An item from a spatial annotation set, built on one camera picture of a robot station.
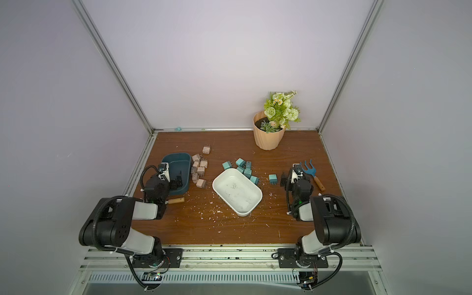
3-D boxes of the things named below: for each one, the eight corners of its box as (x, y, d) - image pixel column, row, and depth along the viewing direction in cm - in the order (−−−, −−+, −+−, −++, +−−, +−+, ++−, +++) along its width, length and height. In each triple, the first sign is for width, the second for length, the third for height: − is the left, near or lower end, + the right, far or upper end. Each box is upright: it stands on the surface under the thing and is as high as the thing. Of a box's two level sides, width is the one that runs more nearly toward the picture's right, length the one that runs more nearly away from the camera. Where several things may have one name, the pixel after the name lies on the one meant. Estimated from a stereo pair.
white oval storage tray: (209, 188, 96) (208, 182, 91) (233, 169, 103) (232, 163, 99) (243, 222, 84) (243, 218, 79) (266, 198, 92) (267, 193, 87)
